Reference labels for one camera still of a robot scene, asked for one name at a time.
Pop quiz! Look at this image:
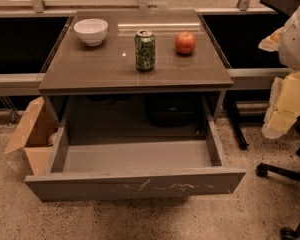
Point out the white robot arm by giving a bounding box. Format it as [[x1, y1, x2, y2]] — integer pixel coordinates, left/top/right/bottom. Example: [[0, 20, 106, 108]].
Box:
[[262, 6, 300, 139]]

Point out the black office chair base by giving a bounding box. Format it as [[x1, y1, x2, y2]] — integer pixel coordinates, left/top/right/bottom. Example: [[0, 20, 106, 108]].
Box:
[[255, 117, 300, 240]]

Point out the green soda can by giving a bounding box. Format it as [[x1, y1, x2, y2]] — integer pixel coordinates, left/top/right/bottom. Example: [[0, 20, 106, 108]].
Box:
[[135, 30, 156, 71]]

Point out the red apple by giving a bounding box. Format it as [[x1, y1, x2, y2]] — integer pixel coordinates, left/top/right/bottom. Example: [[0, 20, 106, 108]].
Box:
[[175, 32, 196, 55]]

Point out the black table with stand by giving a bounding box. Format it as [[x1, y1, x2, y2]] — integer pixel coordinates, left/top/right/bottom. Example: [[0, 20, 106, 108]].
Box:
[[223, 0, 300, 150]]

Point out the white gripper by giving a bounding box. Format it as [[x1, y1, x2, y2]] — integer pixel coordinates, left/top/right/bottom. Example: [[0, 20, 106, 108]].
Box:
[[258, 28, 300, 139]]

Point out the white ceramic bowl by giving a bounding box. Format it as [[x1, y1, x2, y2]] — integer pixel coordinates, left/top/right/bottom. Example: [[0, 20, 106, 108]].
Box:
[[73, 18, 108, 46]]

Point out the brown cardboard box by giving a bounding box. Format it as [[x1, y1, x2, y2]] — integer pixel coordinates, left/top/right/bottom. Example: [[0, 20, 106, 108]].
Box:
[[5, 97, 57, 176]]

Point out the grey drawer cabinet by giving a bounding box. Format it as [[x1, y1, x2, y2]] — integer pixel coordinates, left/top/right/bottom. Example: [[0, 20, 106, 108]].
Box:
[[39, 10, 232, 147]]

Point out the open grey top drawer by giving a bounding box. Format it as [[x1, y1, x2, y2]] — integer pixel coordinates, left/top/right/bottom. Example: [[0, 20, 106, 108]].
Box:
[[25, 95, 245, 201]]

